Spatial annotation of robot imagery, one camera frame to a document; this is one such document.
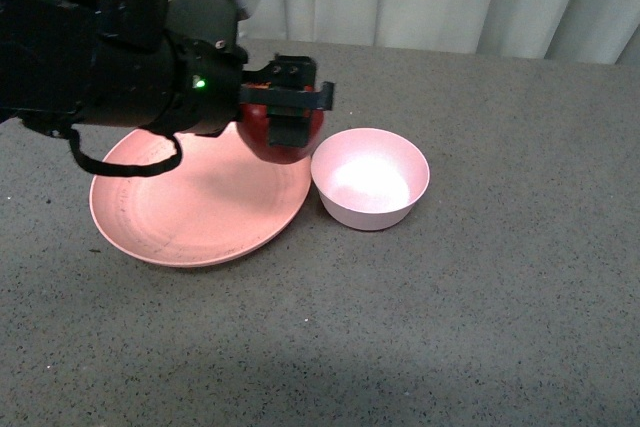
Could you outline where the pink plastic plate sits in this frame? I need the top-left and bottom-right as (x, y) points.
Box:
(89, 126), (311, 268)

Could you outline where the red apple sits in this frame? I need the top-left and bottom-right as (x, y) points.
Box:
(236, 104), (324, 164)

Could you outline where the light pink bowl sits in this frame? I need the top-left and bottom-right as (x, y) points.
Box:
(311, 128), (430, 231)

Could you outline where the black cable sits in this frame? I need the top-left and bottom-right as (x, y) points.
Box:
(66, 126), (184, 179)

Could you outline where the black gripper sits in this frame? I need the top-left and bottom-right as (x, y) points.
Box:
(146, 0), (334, 148)

